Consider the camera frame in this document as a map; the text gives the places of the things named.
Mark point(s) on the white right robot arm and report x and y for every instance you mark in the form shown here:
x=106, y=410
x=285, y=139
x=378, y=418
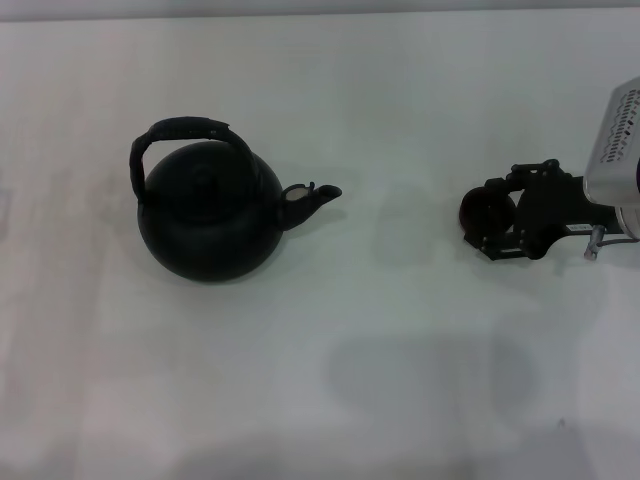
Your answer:
x=630, y=220

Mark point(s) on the small dark brown teacup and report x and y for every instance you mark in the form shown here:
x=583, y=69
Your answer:
x=482, y=212

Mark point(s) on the silver vented wrist camera box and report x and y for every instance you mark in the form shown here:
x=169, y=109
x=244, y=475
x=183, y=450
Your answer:
x=617, y=150

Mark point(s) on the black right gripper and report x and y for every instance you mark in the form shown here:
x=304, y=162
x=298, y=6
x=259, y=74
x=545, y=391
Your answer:
x=550, y=210

